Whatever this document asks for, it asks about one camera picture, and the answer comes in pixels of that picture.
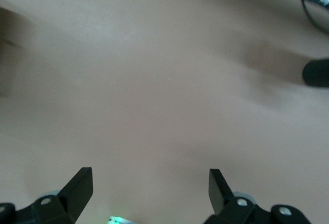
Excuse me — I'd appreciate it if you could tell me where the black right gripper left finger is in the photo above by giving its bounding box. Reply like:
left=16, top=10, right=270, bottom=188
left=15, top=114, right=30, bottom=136
left=15, top=167, right=94, bottom=224

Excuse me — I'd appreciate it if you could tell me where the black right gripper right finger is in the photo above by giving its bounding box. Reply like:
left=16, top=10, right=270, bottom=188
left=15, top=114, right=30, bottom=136
left=203, top=168, right=275, bottom=224

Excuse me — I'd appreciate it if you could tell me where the black foam cylinder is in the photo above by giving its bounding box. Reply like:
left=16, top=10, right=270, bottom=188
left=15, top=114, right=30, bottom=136
left=302, top=58, right=329, bottom=88

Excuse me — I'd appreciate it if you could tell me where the black looped cable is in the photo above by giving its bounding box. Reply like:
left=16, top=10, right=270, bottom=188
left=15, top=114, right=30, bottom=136
left=299, top=0, right=329, bottom=36

